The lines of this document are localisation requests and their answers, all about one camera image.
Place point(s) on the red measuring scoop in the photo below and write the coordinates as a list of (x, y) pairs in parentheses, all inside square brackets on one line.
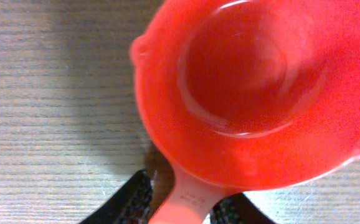
[(248, 95)]

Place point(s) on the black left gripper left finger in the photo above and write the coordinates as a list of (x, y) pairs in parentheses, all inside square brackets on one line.
[(130, 204)]

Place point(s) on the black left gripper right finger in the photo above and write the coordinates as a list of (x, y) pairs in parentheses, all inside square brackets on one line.
[(237, 209)]

